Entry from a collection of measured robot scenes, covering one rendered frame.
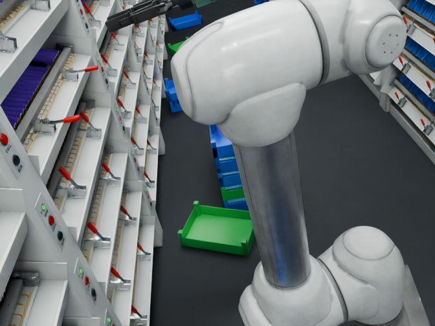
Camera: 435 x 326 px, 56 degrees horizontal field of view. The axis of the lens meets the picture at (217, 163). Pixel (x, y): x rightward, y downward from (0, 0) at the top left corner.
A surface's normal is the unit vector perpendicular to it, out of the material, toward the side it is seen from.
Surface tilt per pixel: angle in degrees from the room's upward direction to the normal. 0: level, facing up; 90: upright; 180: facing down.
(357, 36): 63
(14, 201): 90
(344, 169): 0
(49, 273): 90
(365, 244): 4
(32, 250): 90
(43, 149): 19
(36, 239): 90
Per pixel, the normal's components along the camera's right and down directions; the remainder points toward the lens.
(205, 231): -0.16, -0.79
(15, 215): 0.17, -0.80
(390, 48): 0.43, 0.45
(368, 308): 0.22, 0.54
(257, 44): 0.04, -0.07
